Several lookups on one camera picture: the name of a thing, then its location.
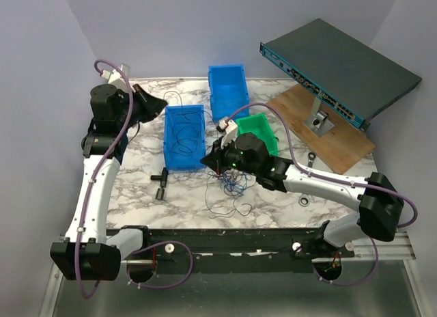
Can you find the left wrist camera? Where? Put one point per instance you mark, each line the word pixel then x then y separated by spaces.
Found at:
pixel 114 78

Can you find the metal stand bracket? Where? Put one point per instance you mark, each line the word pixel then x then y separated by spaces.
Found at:
pixel 318 121

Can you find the near blue bin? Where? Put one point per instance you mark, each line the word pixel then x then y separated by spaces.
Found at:
pixel 184 137

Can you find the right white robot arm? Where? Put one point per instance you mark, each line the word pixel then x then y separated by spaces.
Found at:
pixel 374 199

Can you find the wooden board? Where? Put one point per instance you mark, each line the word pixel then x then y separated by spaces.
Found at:
pixel 340 148

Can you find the far blue bin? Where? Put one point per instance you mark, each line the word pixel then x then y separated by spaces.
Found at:
pixel 228 90

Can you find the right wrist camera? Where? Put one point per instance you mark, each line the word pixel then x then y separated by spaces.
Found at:
pixel 229 129

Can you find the black socket tool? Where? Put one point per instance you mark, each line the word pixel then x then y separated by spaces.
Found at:
pixel 162 179

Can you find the green bin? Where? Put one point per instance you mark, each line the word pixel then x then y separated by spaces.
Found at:
pixel 258 125

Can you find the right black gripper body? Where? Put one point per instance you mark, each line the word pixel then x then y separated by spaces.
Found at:
pixel 233 160

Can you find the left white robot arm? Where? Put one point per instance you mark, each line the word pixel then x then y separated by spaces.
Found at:
pixel 86 251

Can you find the blue bin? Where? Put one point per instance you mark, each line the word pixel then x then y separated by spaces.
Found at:
pixel 228 90
pixel 184 137

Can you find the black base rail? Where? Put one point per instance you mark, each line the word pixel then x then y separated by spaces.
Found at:
pixel 225 251

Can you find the ratchet wrench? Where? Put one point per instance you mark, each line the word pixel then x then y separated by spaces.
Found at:
pixel 304 198

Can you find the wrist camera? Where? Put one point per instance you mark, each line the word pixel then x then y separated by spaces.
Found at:
pixel 229 129
pixel 114 78

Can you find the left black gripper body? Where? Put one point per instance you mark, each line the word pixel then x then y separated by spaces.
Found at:
pixel 125 98

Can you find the network switch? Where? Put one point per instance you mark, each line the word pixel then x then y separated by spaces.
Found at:
pixel 348 76

